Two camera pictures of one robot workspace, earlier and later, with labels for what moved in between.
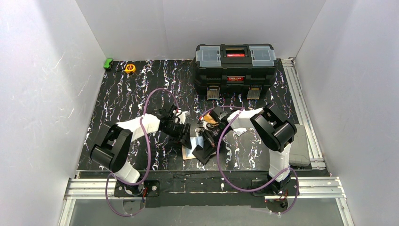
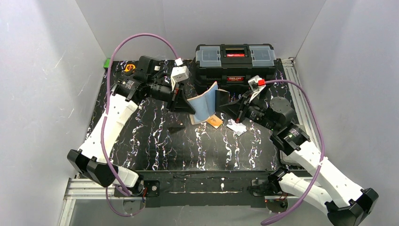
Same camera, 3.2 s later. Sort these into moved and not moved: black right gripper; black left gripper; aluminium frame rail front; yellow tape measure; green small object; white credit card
Moved: black right gripper; black left gripper
Not moved: aluminium frame rail front; white credit card; yellow tape measure; green small object
